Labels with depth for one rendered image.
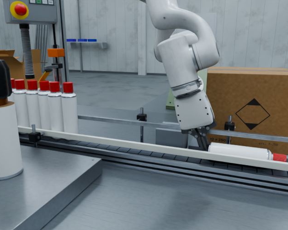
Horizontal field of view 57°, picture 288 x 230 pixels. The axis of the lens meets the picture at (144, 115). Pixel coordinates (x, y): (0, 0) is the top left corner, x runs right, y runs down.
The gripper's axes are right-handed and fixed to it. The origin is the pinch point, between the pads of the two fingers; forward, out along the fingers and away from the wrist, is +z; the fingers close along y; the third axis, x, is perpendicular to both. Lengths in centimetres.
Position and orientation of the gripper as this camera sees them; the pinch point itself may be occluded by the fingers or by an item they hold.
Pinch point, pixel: (203, 142)
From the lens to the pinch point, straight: 81.7
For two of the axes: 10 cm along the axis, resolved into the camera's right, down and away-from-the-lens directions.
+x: -3.5, 2.5, -9.0
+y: -8.8, 2.4, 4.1
